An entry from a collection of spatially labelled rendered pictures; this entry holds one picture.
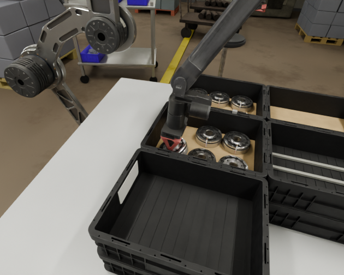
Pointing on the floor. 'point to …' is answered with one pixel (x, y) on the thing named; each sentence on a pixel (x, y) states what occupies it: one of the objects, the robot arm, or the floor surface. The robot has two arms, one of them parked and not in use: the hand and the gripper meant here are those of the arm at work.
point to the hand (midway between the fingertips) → (172, 143)
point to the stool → (235, 41)
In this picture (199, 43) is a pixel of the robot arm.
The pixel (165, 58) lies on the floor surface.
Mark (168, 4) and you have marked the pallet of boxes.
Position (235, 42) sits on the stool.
